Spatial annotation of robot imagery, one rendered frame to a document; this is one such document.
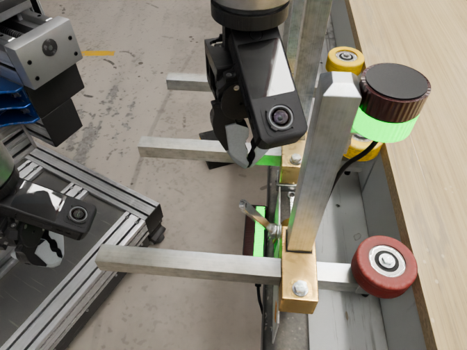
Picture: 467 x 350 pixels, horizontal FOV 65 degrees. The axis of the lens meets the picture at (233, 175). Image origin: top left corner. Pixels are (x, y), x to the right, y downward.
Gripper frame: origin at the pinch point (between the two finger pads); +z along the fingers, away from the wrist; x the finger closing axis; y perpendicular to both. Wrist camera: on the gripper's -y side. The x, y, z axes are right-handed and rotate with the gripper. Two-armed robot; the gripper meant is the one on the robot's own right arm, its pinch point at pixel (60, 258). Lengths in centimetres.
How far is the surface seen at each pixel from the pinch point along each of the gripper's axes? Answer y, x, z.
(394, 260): -49.1, -0.1, -8.0
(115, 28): 80, -223, 83
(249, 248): -29.6, -11.4, 12.4
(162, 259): -16.9, 0.3, -3.4
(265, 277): -32.2, 1.6, -2.9
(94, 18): 101, -237, 83
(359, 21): -53, -67, -7
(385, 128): -41, -1, -30
